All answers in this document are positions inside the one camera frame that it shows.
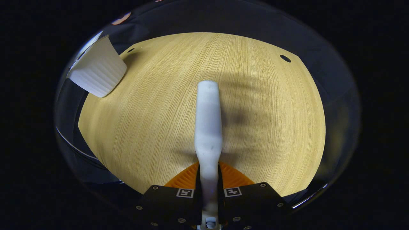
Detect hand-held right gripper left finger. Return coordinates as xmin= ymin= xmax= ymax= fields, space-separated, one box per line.
xmin=137 ymin=161 xmax=203 ymax=229

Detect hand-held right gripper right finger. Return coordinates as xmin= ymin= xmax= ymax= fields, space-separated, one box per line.
xmin=219 ymin=161 xmax=292 ymax=229

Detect small white broom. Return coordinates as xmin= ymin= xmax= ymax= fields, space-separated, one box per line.
xmin=194 ymin=80 xmax=223 ymax=230

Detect white ribbed garbage bin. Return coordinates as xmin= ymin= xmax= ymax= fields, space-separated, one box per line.
xmin=66 ymin=34 xmax=127 ymax=98

